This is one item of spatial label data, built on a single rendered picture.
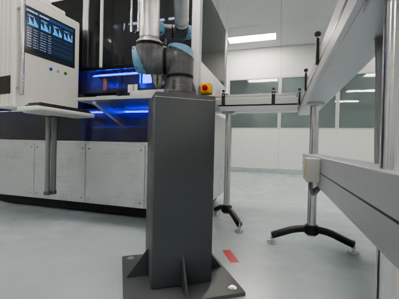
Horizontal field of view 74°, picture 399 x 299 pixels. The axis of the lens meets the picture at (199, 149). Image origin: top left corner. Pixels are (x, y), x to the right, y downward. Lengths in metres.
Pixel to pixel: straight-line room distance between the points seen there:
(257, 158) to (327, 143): 1.56
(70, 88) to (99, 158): 0.59
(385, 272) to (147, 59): 1.03
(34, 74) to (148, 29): 1.13
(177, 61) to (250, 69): 5.59
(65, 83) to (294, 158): 5.19
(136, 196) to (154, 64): 1.22
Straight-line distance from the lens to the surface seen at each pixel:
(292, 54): 6.76
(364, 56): 0.90
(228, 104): 1.98
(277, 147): 6.41
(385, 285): 0.56
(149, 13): 1.26
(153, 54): 1.19
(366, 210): 0.55
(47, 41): 2.28
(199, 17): 2.11
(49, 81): 2.22
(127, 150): 2.14
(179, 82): 1.14
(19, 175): 2.91
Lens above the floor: 0.58
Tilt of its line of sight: 1 degrees down
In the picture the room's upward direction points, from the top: 1 degrees clockwise
